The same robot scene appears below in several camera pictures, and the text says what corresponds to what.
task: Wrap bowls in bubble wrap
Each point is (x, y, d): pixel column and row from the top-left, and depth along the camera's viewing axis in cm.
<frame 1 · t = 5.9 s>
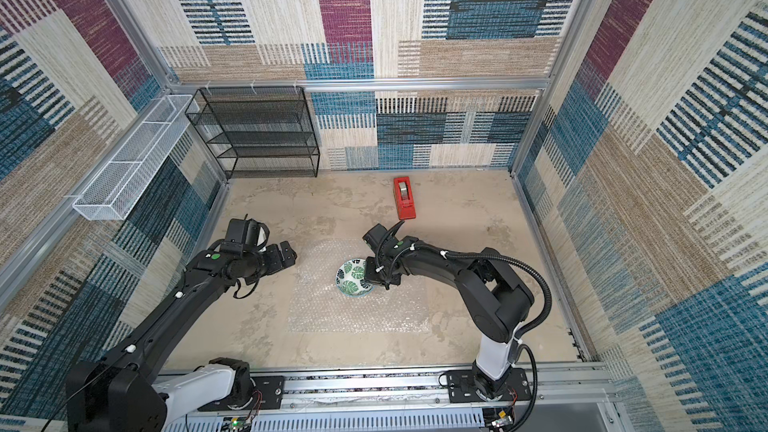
left hand: (284, 259, 83), fingers open
right hand: (374, 282, 89), fingers closed
green leaf pattern bowl: (350, 278, 93), point 2 cm above the table
clear bubble wrap sheet: (317, 305, 89), on the table
red tape dispenser: (404, 198, 107), point 6 cm above the table

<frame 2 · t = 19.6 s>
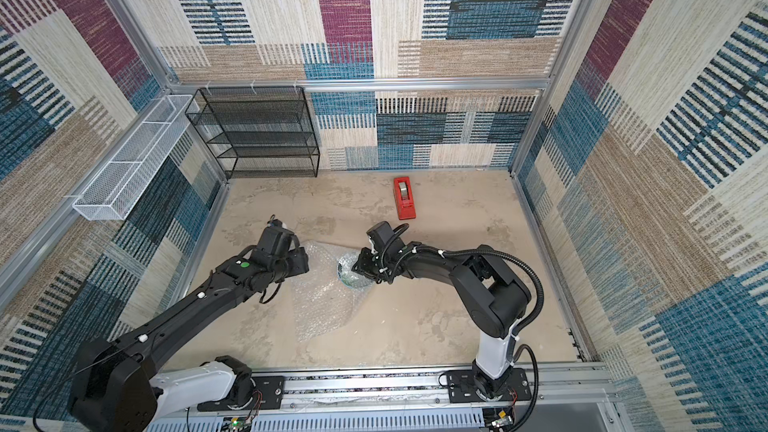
left hand: (300, 258, 85), fingers open
right hand: (358, 271, 90), fingers open
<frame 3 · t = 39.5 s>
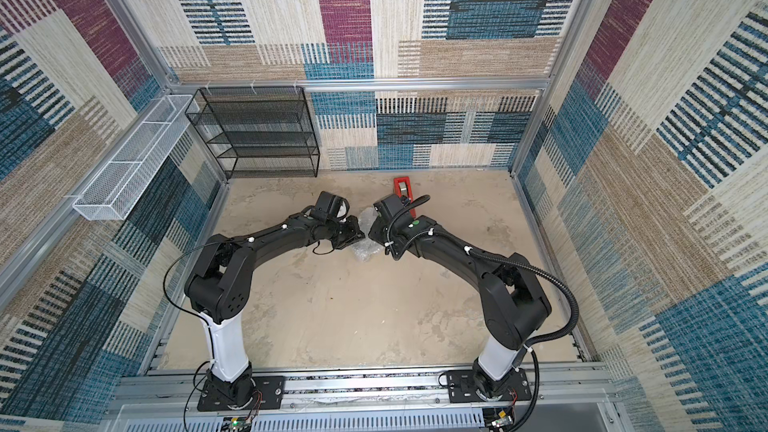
left hand: (369, 234, 94), fingers closed
right hand: (378, 236, 89), fingers open
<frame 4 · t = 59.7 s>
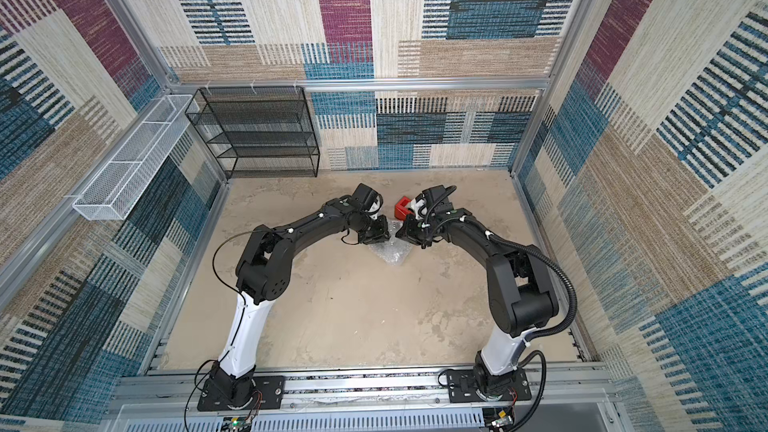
left hand: (394, 238, 97), fingers closed
right hand: (400, 237, 91), fingers closed
red tape dispenser: (401, 210, 104), point 6 cm above the table
